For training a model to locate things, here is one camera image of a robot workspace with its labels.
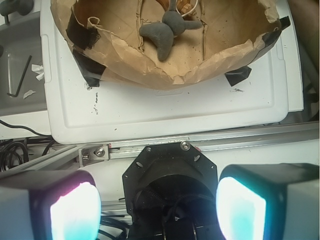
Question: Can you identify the metal corner bracket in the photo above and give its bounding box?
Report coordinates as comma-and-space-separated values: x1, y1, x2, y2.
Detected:
78, 144, 110, 168

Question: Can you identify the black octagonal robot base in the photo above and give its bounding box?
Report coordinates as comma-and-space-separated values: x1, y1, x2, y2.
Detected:
122, 142, 222, 240

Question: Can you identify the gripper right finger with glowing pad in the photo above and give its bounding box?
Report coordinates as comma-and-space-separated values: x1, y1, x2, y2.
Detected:
216, 163, 320, 240

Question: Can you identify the aluminum extrusion rail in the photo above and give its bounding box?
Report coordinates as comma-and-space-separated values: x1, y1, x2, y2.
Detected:
0, 121, 320, 185

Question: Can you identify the black allen key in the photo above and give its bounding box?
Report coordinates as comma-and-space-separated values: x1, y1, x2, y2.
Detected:
6, 55, 32, 98

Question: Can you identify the wooden conch shell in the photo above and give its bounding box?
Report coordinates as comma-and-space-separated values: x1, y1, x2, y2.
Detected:
156, 0, 200, 18

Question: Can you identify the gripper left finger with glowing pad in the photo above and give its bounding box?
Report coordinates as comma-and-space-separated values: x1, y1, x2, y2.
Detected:
0, 170, 102, 240

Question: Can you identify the black cables bundle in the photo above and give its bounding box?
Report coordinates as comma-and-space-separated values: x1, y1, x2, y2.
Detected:
0, 119, 58, 173

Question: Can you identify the gray plush animal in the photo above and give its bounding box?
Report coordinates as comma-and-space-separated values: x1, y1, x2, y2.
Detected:
139, 0, 202, 62

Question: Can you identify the brown paper bag tray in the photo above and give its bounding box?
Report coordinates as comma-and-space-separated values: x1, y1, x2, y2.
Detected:
50, 0, 291, 90

